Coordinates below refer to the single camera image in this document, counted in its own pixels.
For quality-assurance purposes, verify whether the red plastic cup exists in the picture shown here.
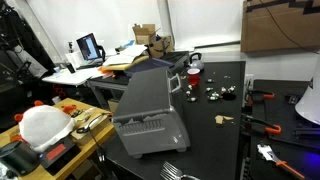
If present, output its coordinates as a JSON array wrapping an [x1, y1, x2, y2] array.
[[186, 68, 201, 87]]

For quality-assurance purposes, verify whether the grey toaster oven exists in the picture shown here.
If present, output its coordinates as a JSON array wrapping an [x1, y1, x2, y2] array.
[[111, 66, 192, 159]]

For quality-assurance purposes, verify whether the blue storage bin lid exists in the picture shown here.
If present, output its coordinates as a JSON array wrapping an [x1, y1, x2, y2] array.
[[124, 57, 176, 76]]

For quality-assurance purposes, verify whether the black plastic storage bin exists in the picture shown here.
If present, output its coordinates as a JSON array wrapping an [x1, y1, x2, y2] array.
[[159, 50, 190, 73]]

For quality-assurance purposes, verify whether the printed brown cardboard box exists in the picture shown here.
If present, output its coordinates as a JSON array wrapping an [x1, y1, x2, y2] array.
[[148, 34, 175, 59]]

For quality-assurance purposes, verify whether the yellow foam pad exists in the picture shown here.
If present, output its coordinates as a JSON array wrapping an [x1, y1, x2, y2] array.
[[99, 54, 150, 72]]

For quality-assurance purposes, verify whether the stack of white papers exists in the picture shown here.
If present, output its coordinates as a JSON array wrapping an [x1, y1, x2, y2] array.
[[102, 44, 148, 67]]

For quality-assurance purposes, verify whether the open empty cardboard box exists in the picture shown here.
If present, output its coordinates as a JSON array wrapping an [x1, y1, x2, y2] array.
[[132, 23, 161, 46]]

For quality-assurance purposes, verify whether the large tan paper scrap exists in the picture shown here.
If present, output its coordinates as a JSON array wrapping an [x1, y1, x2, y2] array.
[[214, 114, 235, 125]]

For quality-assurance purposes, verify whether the long metal spoon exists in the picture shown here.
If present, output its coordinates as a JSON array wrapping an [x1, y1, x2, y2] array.
[[75, 113, 104, 134]]

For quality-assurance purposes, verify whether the shallow wooden box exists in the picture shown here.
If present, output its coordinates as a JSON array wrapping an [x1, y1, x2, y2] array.
[[69, 111, 113, 146]]

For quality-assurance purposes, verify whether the light wooden table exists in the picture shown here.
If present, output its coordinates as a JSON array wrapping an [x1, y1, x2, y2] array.
[[0, 97, 116, 180]]

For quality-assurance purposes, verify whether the silver metal fork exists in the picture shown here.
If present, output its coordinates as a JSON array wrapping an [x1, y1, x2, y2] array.
[[159, 161, 201, 180]]

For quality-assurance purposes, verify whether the open black laptop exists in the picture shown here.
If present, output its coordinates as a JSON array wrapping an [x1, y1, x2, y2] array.
[[75, 32, 104, 69]]

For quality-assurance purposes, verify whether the white desk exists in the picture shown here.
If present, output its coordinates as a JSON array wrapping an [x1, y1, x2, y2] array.
[[41, 64, 104, 87]]

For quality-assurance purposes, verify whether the small black phone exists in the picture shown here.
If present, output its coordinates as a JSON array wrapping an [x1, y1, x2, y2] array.
[[65, 62, 77, 74]]

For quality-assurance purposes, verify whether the black clamp short orange tip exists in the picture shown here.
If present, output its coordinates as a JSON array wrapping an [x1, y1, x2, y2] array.
[[248, 89, 276, 101]]

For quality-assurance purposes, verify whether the black clamp curved orange tip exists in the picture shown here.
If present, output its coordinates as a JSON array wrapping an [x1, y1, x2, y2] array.
[[242, 113, 283, 136]]

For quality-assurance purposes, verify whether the black scale red display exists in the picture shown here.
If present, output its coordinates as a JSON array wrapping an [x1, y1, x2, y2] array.
[[38, 136, 81, 169]]

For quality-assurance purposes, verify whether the large brown cardboard sheet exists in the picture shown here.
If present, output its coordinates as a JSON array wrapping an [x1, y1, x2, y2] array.
[[240, 0, 320, 53]]

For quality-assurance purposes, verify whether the black hanging coat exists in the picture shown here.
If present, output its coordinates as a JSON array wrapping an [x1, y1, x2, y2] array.
[[0, 0, 56, 81]]

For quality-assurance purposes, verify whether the grey kettle black handle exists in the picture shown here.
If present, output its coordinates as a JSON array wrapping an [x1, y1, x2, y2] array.
[[188, 52, 205, 72]]

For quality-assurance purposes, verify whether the thin black hanging cable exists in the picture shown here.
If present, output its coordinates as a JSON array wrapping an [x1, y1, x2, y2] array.
[[259, 0, 320, 54]]

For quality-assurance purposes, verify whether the orange handled clamp silver head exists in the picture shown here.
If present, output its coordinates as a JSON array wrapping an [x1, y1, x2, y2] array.
[[257, 143, 306, 180]]

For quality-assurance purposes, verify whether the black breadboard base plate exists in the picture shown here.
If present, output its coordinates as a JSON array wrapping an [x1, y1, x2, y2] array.
[[249, 79, 320, 180]]

